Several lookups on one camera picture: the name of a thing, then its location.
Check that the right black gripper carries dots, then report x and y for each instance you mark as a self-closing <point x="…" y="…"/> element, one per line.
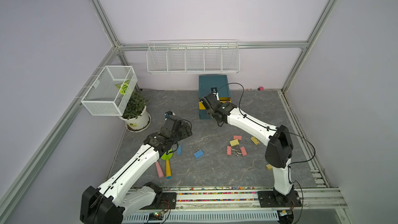
<point x="207" y="110"/>

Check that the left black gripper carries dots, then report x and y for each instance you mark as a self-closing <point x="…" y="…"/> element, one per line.
<point x="185" y="130"/>

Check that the blue binder clip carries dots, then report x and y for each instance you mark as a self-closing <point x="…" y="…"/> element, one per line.
<point x="179" y="150"/>
<point x="198" y="153"/>

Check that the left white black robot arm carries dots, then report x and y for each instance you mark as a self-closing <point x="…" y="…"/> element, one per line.
<point x="110" y="202"/>

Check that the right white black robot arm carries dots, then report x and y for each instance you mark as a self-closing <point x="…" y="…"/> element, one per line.
<point x="278" y="142"/>

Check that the teal drawer cabinet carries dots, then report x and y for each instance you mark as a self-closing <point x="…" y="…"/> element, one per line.
<point x="212" y="83"/>

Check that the pink binder clip top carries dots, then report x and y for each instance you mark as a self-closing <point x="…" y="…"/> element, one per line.
<point x="237" y="137"/>

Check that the pink binder clip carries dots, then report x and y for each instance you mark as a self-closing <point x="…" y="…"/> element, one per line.
<point x="237" y="137"/>
<point x="229" y="150"/>
<point x="243" y="151"/>

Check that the pink binder clip left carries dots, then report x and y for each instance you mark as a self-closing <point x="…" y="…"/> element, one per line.
<point x="229" y="150"/>

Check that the pink binder clip right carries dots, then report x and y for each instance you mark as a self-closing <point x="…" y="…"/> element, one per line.
<point x="243" y="151"/>

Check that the green toy shovel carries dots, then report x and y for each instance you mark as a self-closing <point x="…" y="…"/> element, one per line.
<point x="166" y="157"/>

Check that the potted green plant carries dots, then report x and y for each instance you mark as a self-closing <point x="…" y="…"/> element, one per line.
<point x="135" y="116"/>

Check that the pink chalk stick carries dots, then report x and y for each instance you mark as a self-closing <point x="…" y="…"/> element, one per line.
<point x="159" y="170"/>

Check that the white mesh basket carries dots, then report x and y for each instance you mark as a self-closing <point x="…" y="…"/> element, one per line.
<point x="110" y="91"/>

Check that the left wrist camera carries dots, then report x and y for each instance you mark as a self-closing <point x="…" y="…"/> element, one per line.
<point x="168" y="114"/>

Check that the white wire wall shelf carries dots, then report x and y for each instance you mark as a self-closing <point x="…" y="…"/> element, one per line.
<point x="193" y="57"/>

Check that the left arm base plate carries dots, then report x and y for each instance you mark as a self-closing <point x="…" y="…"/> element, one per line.
<point x="166" y="200"/>

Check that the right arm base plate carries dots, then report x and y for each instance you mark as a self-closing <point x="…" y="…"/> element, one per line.
<point x="271" y="199"/>

